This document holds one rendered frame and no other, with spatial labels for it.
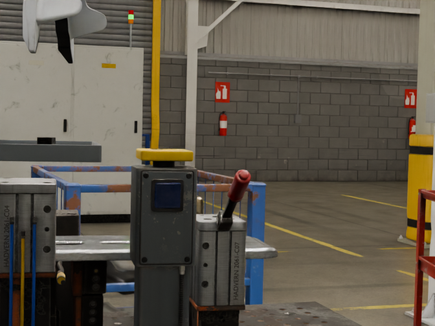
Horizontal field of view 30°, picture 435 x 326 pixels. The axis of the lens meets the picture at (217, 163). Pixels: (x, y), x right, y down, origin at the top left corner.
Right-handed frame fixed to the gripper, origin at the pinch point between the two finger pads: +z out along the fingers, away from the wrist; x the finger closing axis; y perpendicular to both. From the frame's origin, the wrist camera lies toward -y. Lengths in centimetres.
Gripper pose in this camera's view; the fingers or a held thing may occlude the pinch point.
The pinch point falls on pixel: (46, 60)
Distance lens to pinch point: 93.0
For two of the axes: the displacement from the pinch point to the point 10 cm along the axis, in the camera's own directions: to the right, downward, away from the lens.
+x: 0.8, -0.5, 10.0
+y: 10.0, 0.3, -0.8
